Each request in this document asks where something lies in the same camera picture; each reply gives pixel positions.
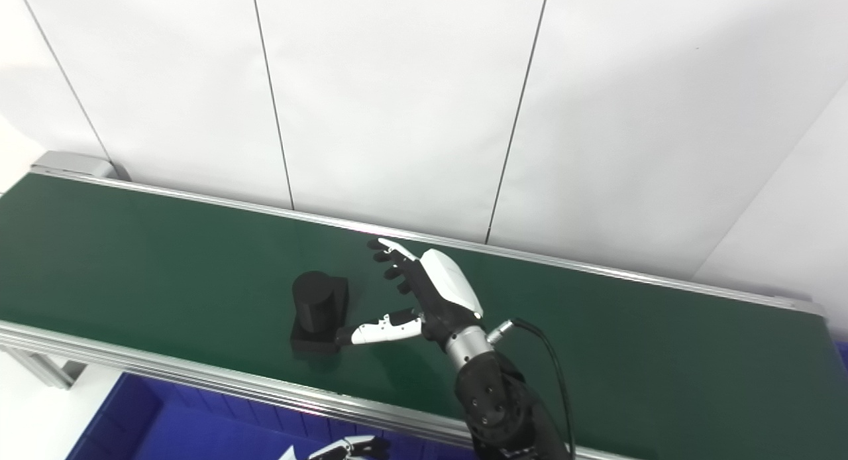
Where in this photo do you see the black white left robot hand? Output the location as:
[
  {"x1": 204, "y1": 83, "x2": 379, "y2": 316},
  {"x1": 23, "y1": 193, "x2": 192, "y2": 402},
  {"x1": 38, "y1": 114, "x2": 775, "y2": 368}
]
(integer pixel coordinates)
[{"x1": 278, "y1": 435, "x2": 392, "y2": 460}]

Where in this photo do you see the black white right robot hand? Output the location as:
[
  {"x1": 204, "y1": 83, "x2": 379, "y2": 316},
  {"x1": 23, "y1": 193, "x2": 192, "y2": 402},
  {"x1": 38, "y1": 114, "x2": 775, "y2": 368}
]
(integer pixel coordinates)
[{"x1": 335, "y1": 238, "x2": 488, "y2": 351}]

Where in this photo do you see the black cylinder-on-block part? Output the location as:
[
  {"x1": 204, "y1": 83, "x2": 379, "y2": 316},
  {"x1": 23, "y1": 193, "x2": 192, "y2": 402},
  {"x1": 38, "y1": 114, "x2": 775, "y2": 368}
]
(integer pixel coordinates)
[{"x1": 290, "y1": 271, "x2": 350, "y2": 355}]

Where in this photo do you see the green conveyor belt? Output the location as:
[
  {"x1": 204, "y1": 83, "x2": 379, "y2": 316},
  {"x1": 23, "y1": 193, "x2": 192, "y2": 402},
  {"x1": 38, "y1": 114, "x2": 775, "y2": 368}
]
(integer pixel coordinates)
[
  {"x1": 0, "y1": 165, "x2": 829, "y2": 460},
  {"x1": 0, "y1": 174, "x2": 848, "y2": 460}
]

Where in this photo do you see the blue plastic bin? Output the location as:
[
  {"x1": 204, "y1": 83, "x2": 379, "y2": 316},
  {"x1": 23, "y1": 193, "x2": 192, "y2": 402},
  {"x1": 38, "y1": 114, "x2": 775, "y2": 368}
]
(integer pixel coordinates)
[{"x1": 66, "y1": 373, "x2": 464, "y2": 460}]

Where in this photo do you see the aluminium conveyor leg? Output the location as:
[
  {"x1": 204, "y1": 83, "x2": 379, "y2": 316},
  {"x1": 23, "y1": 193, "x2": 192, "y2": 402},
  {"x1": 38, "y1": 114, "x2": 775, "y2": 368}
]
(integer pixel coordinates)
[{"x1": 0, "y1": 346, "x2": 87, "y2": 389}]

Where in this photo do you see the grey conveyor end box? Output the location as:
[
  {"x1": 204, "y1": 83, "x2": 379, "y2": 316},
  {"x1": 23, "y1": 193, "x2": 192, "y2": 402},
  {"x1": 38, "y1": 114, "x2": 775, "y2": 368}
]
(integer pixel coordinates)
[{"x1": 31, "y1": 150, "x2": 130, "y2": 181}]

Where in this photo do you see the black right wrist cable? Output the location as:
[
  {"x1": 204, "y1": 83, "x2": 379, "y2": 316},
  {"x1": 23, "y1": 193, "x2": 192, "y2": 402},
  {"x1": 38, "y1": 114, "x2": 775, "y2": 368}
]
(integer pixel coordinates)
[{"x1": 487, "y1": 317, "x2": 576, "y2": 460}]

